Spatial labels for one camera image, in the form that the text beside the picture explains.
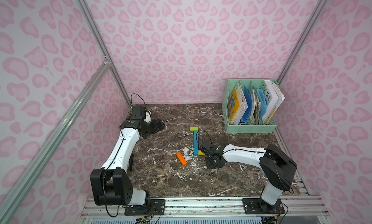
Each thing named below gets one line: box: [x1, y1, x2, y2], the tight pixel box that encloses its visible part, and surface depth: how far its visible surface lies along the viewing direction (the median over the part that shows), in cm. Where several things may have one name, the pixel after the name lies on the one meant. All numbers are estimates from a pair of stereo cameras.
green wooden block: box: [189, 127, 200, 132], surface depth 106 cm
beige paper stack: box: [250, 88, 262, 125], surface depth 94 cm
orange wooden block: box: [176, 151, 188, 166], surface depth 92 cm
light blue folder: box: [256, 88, 268, 119], surface depth 91 cm
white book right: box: [261, 79, 286, 125], surface depth 93 cm
